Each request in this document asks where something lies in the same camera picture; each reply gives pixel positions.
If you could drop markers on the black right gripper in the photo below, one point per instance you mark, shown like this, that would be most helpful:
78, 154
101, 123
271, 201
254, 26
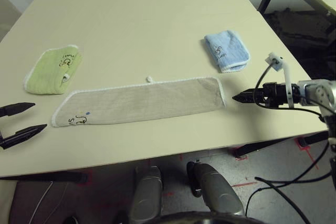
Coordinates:
275, 95

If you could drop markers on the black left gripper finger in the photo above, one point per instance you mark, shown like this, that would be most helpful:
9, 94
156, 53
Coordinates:
15, 109
21, 134

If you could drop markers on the beige towel white trim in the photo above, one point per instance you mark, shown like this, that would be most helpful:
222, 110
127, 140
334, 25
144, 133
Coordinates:
144, 100

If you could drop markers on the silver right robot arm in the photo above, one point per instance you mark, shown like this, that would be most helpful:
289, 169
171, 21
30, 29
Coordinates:
320, 93

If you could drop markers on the green folded towel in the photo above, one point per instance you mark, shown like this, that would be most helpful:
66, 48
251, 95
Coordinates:
50, 74

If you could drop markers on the blue folded towel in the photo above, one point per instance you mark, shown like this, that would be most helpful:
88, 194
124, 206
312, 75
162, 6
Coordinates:
228, 51

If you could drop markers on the dark crumpled fabric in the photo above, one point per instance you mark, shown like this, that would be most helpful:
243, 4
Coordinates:
294, 24

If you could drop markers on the black robot torso rim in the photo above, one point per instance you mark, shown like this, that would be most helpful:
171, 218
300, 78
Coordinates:
204, 217

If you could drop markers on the grey robot left leg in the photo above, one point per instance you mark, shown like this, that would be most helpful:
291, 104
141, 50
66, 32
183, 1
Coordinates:
145, 197

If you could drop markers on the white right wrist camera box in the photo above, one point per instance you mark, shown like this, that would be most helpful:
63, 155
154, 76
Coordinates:
286, 77

